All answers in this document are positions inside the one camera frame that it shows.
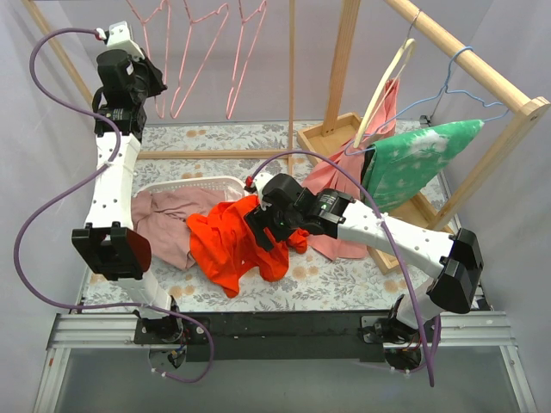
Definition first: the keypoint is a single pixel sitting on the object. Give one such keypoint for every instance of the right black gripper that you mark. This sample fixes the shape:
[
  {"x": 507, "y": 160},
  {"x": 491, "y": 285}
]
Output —
[{"x": 259, "y": 228}]

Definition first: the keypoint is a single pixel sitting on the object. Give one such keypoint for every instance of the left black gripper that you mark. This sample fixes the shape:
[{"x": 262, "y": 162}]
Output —
[{"x": 151, "y": 75}]

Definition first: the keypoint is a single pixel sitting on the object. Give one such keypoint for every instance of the orange t shirt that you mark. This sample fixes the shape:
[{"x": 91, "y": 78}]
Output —
[{"x": 224, "y": 246}]

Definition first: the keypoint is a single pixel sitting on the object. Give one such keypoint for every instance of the pink hanger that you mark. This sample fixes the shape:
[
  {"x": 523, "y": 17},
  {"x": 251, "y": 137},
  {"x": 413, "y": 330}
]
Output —
[
  {"x": 206, "y": 22},
  {"x": 157, "y": 24},
  {"x": 243, "y": 52}
]

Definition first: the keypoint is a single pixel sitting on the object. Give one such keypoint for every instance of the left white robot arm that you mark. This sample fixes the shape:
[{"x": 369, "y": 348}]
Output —
[{"x": 108, "y": 242}]

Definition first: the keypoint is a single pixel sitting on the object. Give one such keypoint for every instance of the cream wooden hanger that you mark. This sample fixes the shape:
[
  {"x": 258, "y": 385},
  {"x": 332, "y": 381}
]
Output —
[{"x": 393, "y": 72}]

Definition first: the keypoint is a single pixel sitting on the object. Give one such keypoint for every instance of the green tie-dye shirt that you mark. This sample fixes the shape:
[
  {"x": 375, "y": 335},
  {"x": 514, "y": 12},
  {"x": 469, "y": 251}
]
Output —
[{"x": 398, "y": 167}]

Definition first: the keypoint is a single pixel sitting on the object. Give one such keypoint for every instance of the white laundry basket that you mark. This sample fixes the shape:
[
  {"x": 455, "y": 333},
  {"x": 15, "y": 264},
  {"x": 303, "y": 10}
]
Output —
[{"x": 232, "y": 187}]

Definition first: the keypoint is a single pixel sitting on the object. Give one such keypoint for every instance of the salmon pink garment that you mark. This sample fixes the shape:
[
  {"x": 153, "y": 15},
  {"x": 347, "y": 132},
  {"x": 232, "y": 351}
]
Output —
[{"x": 325, "y": 176}]

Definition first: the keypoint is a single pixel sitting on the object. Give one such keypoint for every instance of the floral table mat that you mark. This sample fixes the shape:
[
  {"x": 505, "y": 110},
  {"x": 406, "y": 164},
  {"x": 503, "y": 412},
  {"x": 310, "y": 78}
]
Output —
[{"x": 312, "y": 282}]

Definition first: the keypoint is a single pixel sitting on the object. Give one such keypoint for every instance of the left wooden clothes rack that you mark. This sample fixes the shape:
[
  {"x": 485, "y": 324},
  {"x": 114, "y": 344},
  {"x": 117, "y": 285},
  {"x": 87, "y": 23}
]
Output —
[{"x": 84, "y": 91}]

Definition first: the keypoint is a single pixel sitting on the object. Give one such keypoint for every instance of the wooden clothes rack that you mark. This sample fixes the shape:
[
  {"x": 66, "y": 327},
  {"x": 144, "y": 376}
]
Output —
[
  {"x": 84, "y": 91},
  {"x": 336, "y": 128}
]

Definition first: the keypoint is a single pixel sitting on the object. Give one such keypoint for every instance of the right wooden clothes rack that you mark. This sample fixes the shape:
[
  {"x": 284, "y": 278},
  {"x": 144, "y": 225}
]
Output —
[{"x": 336, "y": 128}]

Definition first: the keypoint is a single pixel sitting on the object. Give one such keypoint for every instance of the dusty pink garment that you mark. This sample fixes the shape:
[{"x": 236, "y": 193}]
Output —
[{"x": 161, "y": 218}]

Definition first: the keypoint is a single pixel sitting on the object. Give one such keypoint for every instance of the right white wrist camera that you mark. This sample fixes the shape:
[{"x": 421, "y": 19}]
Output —
[{"x": 256, "y": 184}]

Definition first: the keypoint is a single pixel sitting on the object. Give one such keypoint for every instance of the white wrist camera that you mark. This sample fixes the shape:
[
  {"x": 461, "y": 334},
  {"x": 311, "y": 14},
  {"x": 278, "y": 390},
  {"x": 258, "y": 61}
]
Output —
[
  {"x": 256, "y": 184},
  {"x": 119, "y": 37}
]

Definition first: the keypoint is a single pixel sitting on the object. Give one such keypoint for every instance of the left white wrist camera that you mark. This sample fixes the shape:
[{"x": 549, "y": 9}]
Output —
[{"x": 119, "y": 37}]

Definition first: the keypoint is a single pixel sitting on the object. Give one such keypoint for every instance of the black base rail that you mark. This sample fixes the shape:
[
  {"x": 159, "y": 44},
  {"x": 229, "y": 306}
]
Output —
[{"x": 365, "y": 336}]

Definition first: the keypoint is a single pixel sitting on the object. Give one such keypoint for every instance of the blue wire hanger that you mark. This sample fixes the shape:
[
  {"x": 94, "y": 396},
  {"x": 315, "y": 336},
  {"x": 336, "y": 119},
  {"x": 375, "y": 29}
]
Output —
[{"x": 444, "y": 90}]

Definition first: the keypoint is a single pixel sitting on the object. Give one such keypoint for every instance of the aluminium frame rail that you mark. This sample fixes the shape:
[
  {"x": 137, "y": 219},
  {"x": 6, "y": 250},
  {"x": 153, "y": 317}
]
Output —
[{"x": 118, "y": 330}]

